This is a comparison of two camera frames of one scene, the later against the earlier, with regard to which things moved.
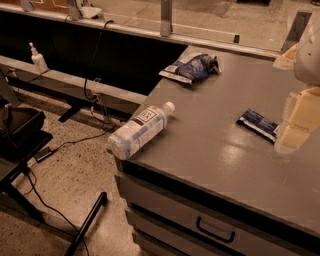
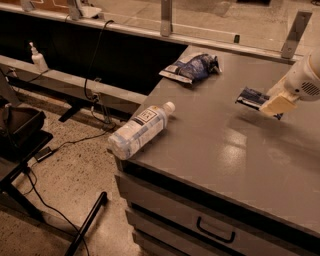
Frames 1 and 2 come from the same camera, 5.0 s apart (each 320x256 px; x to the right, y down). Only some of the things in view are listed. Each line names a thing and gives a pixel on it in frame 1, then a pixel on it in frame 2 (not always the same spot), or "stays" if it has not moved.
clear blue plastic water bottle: (144, 124) stays
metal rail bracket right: (299, 23) stays
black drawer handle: (198, 225) stays
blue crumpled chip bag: (192, 69) stays
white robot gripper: (308, 61) → (301, 82)
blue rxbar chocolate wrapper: (258, 123) → (254, 99)
